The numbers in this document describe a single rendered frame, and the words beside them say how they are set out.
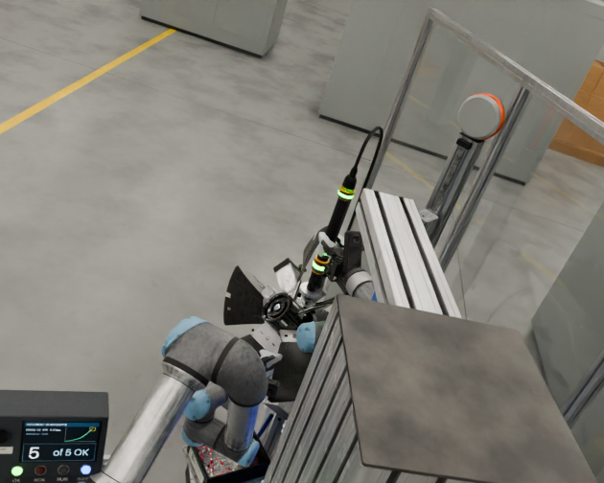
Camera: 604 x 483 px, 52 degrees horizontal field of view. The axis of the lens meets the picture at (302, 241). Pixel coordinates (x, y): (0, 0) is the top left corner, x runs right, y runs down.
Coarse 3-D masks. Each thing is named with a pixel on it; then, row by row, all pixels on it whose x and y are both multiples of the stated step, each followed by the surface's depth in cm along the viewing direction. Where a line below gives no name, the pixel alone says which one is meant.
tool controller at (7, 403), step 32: (0, 416) 138; (32, 416) 140; (64, 416) 142; (96, 416) 145; (0, 448) 140; (64, 448) 145; (96, 448) 147; (0, 480) 143; (32, 480) 145; (64, 480) 148
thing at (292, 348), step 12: (288, 348) 193; (288, 360) 189; (300, 360) 190; (276, 372) 186; (288, 372) 186; (300, 372) 186; (288, 384) 182; (300, 384) 182; (276, 396) 180; (288, 396) 179
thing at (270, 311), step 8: (272, 296) 207; (280, 296) 206; (288, 296) 203; (272, 304) 205; (280, 304) 204; (288, 304) 201; (296, 304) 203; (264, 312) 205; (272, 312) 203; (280, 312) 201; (288, 312) 199; (296, 312) 202; (264, 320) 203; (272, 320) 200; (280, 320) 199; (288, 320) 200; (296, 320) 202; (304, 320) 207; (312, 320) 206; (272, 328) 204; (280, 328) 201; (288, 328) 202; (296, 328) 203
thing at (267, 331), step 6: (264, 324) 207; (258, 330) 206; (264, 330) 206; (270, 330) 206; (258, 336) 206; (264, 336) 206; (270, 336) 206; (276, 336) 206; (264, 342) 206; (270, 342) 206; (276, 342) 206; (270, 348) 206; (276, 348) 206
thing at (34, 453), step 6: (24, 444) 141; (30, 444) 142; (36, 444) 142; (42, 444) 143; (24, 450) 142; (30, 450) 142; (36, 450) 143; (42, 450) 143; (24, 456) 142; (30, 456) 143; (36, 456) 143; (42, 456) 144
